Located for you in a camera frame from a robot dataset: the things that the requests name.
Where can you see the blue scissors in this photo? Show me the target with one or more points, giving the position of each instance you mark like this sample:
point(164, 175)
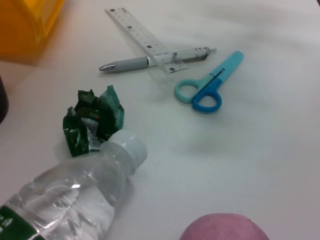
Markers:
point(215, 77)

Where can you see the green plastic wrapper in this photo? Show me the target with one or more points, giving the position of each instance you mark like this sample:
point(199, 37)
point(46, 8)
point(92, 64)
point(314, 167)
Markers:
point(85, 125)

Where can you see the clear green-label water bottle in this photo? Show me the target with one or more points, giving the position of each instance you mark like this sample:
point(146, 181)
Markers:
point(75, 195)

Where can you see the pink peach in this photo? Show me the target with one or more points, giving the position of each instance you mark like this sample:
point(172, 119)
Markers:
point(225, 227)

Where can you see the grey clear ballpoint pen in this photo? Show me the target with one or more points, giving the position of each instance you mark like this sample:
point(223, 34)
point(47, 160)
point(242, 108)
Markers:
point(130, 63)

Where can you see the clear plastic ruler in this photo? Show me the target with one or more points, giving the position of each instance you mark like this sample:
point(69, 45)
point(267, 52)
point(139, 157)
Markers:
point(140, 35)

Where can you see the black mesh pen holder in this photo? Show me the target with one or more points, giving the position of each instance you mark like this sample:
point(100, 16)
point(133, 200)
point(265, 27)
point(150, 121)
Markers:
point(3, 100)

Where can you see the yellow plastic bin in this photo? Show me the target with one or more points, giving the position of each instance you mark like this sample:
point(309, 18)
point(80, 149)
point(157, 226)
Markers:
point(22, 27)

